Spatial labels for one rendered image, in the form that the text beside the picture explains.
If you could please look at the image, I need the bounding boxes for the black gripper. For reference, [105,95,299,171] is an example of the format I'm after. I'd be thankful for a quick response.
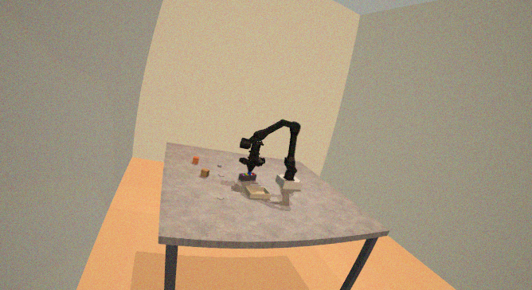
[239,151,260,173]

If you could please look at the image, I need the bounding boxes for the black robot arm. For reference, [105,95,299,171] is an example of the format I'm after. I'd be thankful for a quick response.
[240,120,301,181]

